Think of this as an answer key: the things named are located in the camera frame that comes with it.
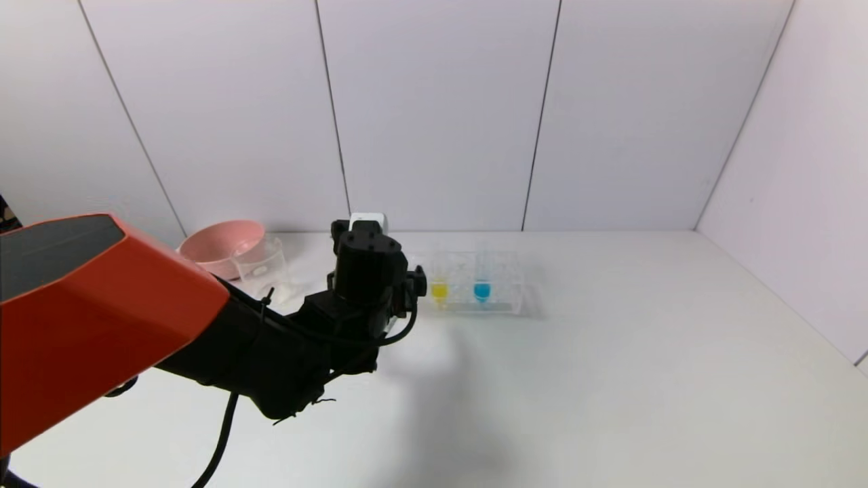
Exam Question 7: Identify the test tube with yellow pigment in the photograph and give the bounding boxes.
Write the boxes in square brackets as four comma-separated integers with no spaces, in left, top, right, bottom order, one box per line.
[431,252,450,307]

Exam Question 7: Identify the test tube with blue pigment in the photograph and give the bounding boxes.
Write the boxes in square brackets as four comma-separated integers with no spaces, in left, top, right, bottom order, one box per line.
[473,247,493,304]

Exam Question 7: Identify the clear acrylic test tube rack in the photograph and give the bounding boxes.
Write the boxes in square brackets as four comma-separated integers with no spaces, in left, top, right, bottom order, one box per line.
[400,249,527,318]

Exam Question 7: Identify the clear glass beaker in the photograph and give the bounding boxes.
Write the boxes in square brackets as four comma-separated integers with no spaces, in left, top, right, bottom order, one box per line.
[233,235,302,306]

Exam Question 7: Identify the pink plastic bowl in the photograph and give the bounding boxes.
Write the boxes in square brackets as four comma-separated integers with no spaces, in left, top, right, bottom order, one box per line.
[178,220,267,280]

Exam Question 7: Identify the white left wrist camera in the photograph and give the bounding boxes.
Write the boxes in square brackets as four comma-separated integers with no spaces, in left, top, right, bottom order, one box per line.
[349,212,389,235]

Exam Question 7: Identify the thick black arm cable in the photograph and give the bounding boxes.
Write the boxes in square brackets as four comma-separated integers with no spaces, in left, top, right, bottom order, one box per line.
[192,392,240,488]

